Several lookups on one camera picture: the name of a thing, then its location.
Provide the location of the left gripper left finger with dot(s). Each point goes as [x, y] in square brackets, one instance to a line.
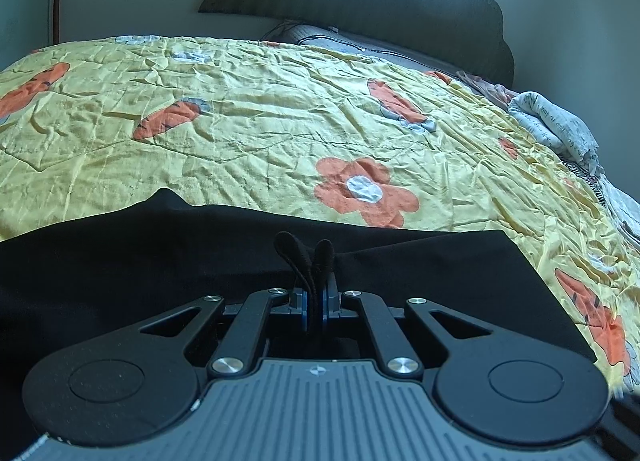
[298, 306]

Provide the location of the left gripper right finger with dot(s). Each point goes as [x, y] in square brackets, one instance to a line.
[331, 301]

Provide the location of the black pants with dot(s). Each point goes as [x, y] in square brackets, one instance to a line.
[66, 283]

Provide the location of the grey striped mattress sheet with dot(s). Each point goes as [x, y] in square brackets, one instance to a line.
[295, 33]

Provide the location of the pink cloth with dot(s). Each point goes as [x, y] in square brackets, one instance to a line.
[497, 94]

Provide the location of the yellow floral bed quilt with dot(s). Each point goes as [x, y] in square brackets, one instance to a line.
[91, 127]

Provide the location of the zebra striped cloth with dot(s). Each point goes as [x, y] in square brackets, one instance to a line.
[592, 181]

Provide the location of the white printed folded blanket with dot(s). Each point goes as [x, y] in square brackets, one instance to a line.
[563, 132]

